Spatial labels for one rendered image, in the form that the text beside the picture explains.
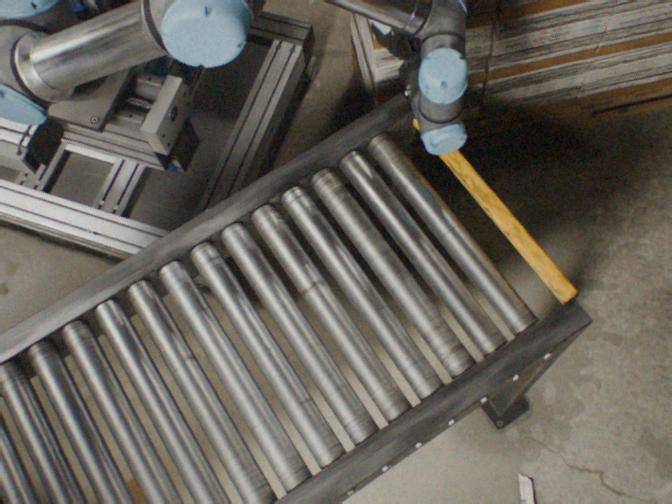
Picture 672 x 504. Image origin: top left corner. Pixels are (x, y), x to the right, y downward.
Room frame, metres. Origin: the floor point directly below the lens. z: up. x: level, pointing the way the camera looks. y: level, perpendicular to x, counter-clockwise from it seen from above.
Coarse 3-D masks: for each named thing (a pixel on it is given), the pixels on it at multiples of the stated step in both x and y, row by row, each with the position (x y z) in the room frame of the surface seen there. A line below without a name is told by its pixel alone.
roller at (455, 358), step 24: (336, 192) 0.59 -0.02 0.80; (336, 216) 0.55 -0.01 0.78; (360, 216) 0.53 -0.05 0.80; (360, 240) 0.49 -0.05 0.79; (384, 240) 0.48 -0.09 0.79; (384, 264) 0.44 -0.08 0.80; (408, 288) 0.38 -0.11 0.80; (408, 312) 0.35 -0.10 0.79; (432, 312) 0.33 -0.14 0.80; (432, 336) 0.29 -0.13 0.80; (456, 336) 0.29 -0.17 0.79; (456, 360) 0.25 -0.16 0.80
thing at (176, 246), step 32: (352, 128) 0.72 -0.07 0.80; (384, 128) 0.70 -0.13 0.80; (320, 160) 0.66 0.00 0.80; (256, 192) 0.62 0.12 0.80; (192, 224) 0.58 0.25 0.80; (224, 224) 0.57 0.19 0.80; (160, 256) 0.53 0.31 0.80; (224, 256) 0.55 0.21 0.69; (96, 288) 0.49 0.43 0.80; (128, 288) 0.49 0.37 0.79; (160, 288) 0.50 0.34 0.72; (32, 320) 0.46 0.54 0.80; (64, 320) 0.45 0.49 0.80; (96, 320) 0.45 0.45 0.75; (0, 352) 0.41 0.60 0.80; (64, 352) 0.42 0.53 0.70
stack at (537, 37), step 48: (480, 0) 1.03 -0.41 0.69; (528, 0) 1.03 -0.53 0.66; (624, 0) 1.04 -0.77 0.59; (384, 48) 1.03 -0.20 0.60; (480, 48) 1.03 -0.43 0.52; (528, 48) 1.04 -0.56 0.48; (576, 48) 1.04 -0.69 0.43; (480, 96) 1.06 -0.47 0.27; (528, 96) 1.04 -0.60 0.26; (576, 96) 1.04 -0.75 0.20; (624, 96) 1.06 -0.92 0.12; (480, 144) 1.04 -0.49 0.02
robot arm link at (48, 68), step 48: (144, 0) 0.75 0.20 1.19; (192, 0) 0.70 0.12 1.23; (240, 0) 0.71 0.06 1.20; (0, 48) 0.84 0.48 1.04; (48, 48) 0.79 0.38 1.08; (96, 48) 0.75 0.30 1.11; (144, 48) 0.72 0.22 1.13; (192, 48) 0.67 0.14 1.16; (240, 48) 0.67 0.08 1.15; (0, 96) 0.76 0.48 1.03; (48, 96) 0.76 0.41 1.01
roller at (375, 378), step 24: (264, 216) 0.57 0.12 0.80; (288, 240) 0.52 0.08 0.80; (288, 264) 0.47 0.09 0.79; (312, 264) 0.46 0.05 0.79; (312, 288) 0.42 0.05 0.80; (336, 312) 0.37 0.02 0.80; (336, 336) 0.33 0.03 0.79; (360, 336) 0.32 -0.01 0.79; (360, 360) 0.28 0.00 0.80; (384, 384) 0.23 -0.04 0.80; (384, 408) 0.19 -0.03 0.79; (408, 408) 0.19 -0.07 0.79
